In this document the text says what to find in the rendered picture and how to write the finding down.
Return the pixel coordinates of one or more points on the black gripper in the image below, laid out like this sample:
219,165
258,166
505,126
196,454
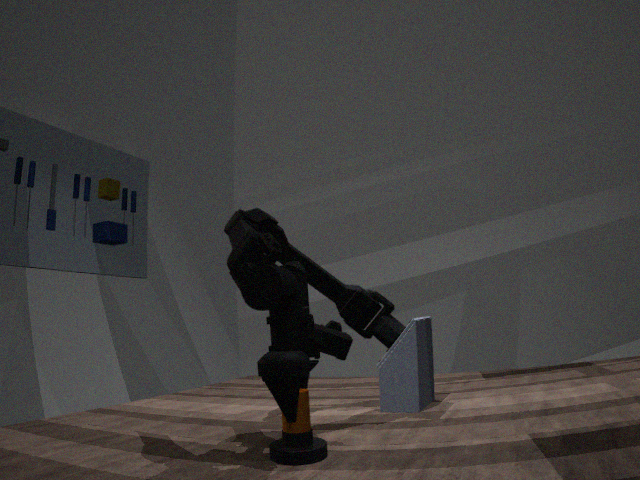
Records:
285,368

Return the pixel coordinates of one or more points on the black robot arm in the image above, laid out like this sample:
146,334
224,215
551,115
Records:
258,242

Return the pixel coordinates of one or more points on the orange knob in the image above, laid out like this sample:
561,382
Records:
303,423

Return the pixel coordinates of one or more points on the black round pedestal with silver shaft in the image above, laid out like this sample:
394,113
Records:
298,449

